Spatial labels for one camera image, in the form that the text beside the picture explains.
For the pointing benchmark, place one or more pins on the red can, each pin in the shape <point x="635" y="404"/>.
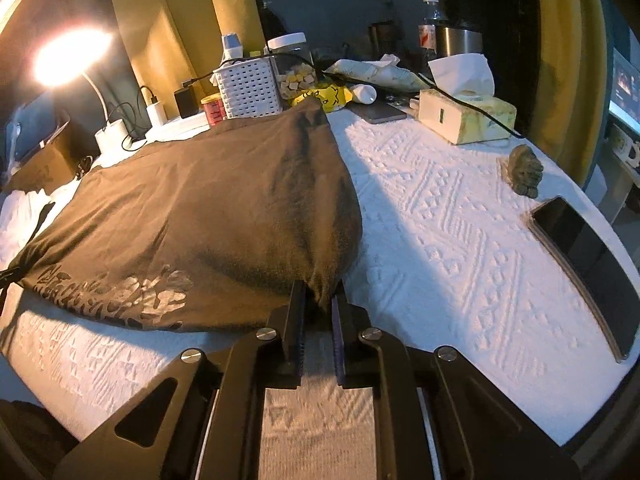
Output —
<point x="213" y="111"/>

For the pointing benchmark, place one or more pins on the white perforated basket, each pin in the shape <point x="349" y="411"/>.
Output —
<point x="250" y="90"/>

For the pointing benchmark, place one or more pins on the tablet with lit screen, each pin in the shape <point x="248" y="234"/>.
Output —
<point x="35" y="120"/>

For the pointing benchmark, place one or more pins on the white garment with black patches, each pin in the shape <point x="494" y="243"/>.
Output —
<point x="22" y="220"/>

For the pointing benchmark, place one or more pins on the white desk lamp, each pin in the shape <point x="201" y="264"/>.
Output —
<point x="115" y="135"/>

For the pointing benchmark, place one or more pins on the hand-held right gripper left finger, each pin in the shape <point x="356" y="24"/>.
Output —
<point x="300" y="330"/>

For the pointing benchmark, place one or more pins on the monitor screen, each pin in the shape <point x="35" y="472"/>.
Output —
<point x="627" y="90"/>

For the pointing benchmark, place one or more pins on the brown cardboard box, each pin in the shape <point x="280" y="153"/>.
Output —
<point x="55" y="160"/>

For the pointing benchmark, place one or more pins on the clear water bottle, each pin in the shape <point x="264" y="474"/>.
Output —
<point x="431" y="20"/>

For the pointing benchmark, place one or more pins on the blue-capped small bottle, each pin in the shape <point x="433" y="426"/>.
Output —
<point x="232" y="46"/>

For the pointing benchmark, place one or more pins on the white box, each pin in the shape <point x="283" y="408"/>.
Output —
<point x="440" y="115"/>

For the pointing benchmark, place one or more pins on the pale plastic packet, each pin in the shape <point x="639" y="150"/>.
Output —
<point x="380" y="72"/>

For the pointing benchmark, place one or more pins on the brown t-shirt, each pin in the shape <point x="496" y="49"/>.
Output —
<point x="200" y="210"/>

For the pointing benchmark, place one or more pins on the grey smartphone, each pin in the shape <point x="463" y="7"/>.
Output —
<point x="377" y="111"/>

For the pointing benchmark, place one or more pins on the clear jar with white lid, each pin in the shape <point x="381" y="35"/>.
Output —
<point x="295" y="60"/>

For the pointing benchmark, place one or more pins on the black tablet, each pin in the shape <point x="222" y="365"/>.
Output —
<point x="590" y="260"/>

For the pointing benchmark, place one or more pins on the steel tumbler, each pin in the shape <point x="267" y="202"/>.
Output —
<point x="460" y="40"/>

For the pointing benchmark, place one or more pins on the white charger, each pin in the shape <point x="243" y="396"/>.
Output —
<point x="157" y="114"/>

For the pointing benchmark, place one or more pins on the white tube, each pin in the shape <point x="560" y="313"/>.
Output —
<point x="364" y="94"/>

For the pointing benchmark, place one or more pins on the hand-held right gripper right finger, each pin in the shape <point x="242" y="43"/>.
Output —
<point x="339" y="340"/>

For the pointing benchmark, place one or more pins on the yellow tissue pack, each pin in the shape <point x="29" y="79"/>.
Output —
<point x="487" y="115"/>

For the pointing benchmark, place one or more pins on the yellow curtain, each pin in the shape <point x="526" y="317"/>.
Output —
<point x="175" y="25"/>
<point x="570" y="60"/>

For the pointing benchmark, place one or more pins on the black charger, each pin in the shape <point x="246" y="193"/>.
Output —
<point x="186" y="102"/>

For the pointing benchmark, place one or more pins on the yellow snack bag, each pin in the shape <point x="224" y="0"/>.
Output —
<point x="325" y="99"/>

